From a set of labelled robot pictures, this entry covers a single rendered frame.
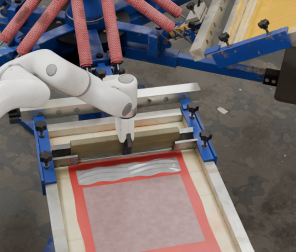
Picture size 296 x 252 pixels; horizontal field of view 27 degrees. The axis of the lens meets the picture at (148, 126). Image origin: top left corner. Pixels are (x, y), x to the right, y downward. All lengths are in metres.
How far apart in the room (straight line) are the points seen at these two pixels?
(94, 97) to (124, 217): 0.42
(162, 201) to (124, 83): 0.41
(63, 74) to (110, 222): 0.54
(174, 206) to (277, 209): 1.43
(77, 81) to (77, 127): 0.55
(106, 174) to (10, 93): 0.64
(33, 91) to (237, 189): 2.04
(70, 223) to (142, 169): 0.33
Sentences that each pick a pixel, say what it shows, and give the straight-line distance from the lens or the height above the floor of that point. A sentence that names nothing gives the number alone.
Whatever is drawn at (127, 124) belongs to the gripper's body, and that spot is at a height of 1.15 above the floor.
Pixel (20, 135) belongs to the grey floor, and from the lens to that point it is 3.81.
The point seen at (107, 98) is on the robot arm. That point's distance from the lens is 1.86.
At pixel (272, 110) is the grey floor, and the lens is 4.06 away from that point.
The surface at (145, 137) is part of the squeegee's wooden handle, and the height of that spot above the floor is 1.05.
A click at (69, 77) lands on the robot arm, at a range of 1.75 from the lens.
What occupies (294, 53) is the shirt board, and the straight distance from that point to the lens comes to 2.87.
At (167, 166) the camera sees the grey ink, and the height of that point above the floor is 0.96.
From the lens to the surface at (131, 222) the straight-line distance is 2.03.
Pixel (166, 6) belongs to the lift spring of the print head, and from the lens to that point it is 2.75.
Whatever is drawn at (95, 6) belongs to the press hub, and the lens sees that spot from 2.78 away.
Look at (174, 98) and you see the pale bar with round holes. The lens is 2.40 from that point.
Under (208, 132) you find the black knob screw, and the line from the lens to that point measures 2.19.
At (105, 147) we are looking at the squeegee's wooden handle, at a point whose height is 1.03.
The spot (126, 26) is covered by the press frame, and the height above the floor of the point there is 1.02.
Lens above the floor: 2.49
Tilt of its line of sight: 41 degrees down
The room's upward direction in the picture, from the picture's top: 2 degrees clockwise
